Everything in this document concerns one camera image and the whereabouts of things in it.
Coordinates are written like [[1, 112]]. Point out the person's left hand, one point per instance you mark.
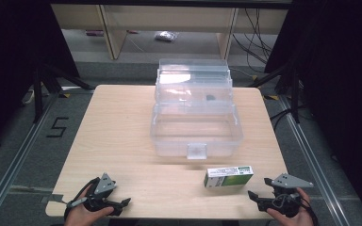
[[80, 216]]

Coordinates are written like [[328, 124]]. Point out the grey tape piece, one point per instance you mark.
[[57, 198]]

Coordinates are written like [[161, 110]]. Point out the black tape floor numeral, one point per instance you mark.
[[58, 128]]

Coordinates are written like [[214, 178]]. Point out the clear plastic storage box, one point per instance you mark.
[[169, 147]]

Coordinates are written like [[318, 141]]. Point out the wooden shelf unit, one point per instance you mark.
[[116, 34]]

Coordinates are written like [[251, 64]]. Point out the black metal stand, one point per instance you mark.
[[295, 94], [38, 94]]

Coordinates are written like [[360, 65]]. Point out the yellow and black floor tape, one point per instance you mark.
[[271, 97], [64, 95]]

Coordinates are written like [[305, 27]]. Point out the crumpled clear plastic bag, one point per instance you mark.
[[166, 36]]

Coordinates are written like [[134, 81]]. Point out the person's right hand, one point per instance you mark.
[[303, 216]]

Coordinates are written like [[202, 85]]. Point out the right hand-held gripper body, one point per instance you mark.
[[290, 182]]

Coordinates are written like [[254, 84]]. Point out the silver metal floor rail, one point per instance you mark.
[[314, 160], [19, 160]]

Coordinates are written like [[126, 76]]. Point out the green and white medicine box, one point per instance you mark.
[[229, 177]]

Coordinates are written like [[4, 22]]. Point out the small dark piece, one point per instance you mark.
[[210, 97]]

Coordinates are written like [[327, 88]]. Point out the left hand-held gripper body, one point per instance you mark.
[[104, 185]]

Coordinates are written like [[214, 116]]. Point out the pink item on floor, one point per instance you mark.
[[94, 32]]

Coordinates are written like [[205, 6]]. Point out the black curtain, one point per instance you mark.
[[342, 78], [9, 56]]

